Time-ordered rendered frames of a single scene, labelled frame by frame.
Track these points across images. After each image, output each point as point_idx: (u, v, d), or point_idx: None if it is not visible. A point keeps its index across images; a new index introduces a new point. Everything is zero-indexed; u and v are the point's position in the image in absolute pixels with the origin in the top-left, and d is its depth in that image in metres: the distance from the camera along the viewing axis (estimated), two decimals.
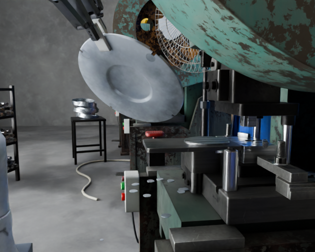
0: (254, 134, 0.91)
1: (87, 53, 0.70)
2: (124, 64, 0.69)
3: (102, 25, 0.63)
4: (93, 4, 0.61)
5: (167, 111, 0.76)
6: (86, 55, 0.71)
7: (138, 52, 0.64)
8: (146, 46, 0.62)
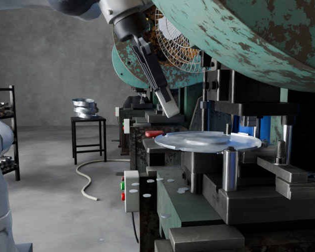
0: (254, 134, 0.91)
1: None
2: (217, 143, 0.75)
3: (158, 97, 0.67)
4: (151, 79, 0.65)
5: None
6: (183, 149, 0.71)
7: (244, 147, 0.72)
8: (256, 148, 0.71)
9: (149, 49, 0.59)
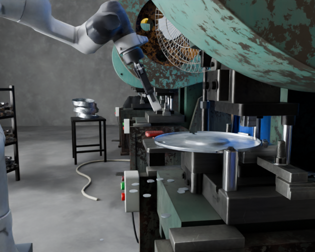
0: (254, 134, 0.91)
1: (247, 140, 0.83)
2: (213, 136, 0.86)
3: (148, 98, 1.10)
4: (144, 87, 1.08)
5: None
6: (248, 140, 0.83)
7: (203, 134, 0.93)
8: (199, 132, 0.95)
9: (142, 70, 1.03)
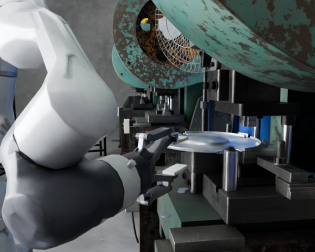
0: (254, 134, 0.91)
1: None
2: None
3: (178, 142, 0.62)
4: (167, 143, 0.58)
5: None
6: None
7: None
8: None
9: (143, 133, 0.53)
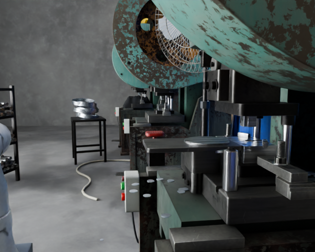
0: (254, 134, 0.91)
1: None
2: None
3: None
4: None
5: None
6: None
7: None
8: None
9: None
